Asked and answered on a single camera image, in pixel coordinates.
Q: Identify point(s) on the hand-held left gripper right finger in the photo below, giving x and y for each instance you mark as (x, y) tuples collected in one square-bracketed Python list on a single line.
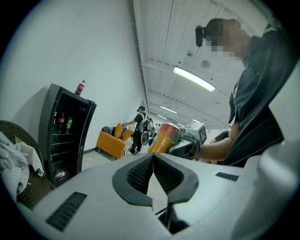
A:
[(187, 185)]

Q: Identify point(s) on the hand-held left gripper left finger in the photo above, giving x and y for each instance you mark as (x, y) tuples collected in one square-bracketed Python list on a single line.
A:
[(122, 185)]

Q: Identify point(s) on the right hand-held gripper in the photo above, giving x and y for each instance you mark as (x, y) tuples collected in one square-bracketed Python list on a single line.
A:
[(194, 133)]

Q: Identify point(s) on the black mini fridge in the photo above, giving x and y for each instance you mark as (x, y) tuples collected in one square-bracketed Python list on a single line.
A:
[(63, 145)]

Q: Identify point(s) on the green soda bottle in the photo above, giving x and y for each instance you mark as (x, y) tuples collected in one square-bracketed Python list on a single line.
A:
[(69, 126)]

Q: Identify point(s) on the person's right forearm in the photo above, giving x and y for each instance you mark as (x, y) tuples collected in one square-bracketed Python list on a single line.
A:
[(215, 147)]

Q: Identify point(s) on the long ceiling light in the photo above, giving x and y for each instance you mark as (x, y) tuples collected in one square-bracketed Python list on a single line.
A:
[(168, 109), (194, 78)]

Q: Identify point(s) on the orange sofa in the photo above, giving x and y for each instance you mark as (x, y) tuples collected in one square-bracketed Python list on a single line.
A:
[(110, 144)]

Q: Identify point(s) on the orange cushion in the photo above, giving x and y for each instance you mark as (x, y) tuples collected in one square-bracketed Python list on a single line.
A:
[(118, 130), (127, 134)]

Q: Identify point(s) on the round ceiling detector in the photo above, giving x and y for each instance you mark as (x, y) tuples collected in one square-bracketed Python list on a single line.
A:
[(205, 64)]

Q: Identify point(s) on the person's black shirt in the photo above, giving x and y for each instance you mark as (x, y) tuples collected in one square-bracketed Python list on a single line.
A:
[(257, 93)]

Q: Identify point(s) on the dark wicker basket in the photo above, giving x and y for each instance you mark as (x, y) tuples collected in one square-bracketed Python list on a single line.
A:
[(39, 185)]

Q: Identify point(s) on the person's head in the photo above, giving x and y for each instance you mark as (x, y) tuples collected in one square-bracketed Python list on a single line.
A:
[(227, 37)]

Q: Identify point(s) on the grey cloth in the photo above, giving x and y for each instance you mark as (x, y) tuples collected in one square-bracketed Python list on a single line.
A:
[(14, 159)]

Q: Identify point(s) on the black head camera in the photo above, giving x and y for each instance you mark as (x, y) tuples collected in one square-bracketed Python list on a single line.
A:
[(200, 36)]

